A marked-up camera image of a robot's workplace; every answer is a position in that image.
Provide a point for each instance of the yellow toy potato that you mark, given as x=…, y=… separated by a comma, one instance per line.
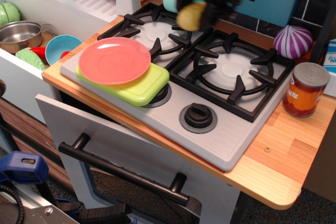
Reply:
x=189, y=17

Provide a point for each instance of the pink plastic plate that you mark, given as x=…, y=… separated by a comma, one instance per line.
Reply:
x=114, y=60

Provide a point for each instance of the teal plastic cup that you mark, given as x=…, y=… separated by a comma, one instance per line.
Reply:
x=170, y=5

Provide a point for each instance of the black left burner grate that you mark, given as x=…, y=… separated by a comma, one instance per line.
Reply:
x=156, y=28

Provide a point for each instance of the black burner grate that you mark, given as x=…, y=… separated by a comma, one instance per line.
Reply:
x=233, y=74
x=156, y=28

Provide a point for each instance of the black right burner grate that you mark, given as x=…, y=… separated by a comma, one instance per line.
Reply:
x=233, y=74

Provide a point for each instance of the grey toy stovetop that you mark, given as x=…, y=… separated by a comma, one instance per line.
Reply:
x=222, y=147

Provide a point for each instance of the purple striped toy onion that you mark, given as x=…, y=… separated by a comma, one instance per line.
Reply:
x=293, y=42

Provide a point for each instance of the black left stove knob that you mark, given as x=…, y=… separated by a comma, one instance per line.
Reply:
x=161, y=98

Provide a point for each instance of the black stove knob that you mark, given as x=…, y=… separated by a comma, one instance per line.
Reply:
x=198, y=118
x=161, y=98

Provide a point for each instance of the lime green cutting board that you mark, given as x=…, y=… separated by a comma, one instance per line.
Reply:
x=135, y=85

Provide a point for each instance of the black right stove knob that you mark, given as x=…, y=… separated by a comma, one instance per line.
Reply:
x=198, y=118

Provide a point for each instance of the white toy sink unit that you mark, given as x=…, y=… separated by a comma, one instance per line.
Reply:
x=79, y=18

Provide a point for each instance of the orange toy soup can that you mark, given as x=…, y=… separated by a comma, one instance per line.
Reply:
x=306, y=87

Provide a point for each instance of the white blue milk carton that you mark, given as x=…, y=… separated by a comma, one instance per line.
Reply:
x=330, y=66

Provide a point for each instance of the blue plastic bowl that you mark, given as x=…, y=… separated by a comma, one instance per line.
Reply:
x=58, y=45

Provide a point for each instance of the red toy pepper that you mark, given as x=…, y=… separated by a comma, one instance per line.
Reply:
x=40, y=51

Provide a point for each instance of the green toy cucumber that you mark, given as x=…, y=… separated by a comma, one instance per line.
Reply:
x=31, y=58

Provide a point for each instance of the small steel pot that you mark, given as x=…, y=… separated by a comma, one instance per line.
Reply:
x=16, y=36

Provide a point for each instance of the green toy cabbage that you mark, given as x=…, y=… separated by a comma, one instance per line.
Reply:
x=9, y=13

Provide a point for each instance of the white oven door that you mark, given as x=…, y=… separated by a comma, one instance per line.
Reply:
x=211, y=199

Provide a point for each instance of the blue clamp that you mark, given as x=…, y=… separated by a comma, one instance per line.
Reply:
x=23, y=168

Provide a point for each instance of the black oven door handle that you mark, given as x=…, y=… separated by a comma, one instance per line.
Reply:
x=173, y=192

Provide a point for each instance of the black clamp handle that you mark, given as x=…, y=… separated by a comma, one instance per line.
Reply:
x=104, y=215

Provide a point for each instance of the aluminium bracket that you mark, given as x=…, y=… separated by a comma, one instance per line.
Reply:
x=46, y=214

